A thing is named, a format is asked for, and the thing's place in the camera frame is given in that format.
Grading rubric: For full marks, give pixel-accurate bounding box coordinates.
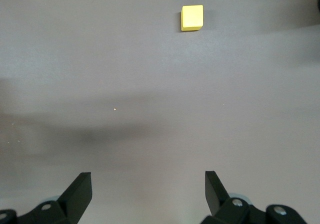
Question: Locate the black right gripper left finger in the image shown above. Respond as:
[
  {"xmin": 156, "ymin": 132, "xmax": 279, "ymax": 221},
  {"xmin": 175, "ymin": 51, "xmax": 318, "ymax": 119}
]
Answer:
[{"xmin": 0, "ymin": 171, "xmax": 93, "ymax": 224}]

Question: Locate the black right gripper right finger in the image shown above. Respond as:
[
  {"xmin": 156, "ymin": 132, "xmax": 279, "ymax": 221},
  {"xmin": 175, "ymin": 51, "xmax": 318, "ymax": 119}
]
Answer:
[{"xmin": 202, "ymin": 170, "xmax": 307, "ymax": 224}]

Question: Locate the yellow block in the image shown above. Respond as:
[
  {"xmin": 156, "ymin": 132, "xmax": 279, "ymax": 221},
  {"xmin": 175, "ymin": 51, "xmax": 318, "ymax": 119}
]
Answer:
[{"xmin": 180, "ymin": 5, "xmax": 204, "ymax": 32}]

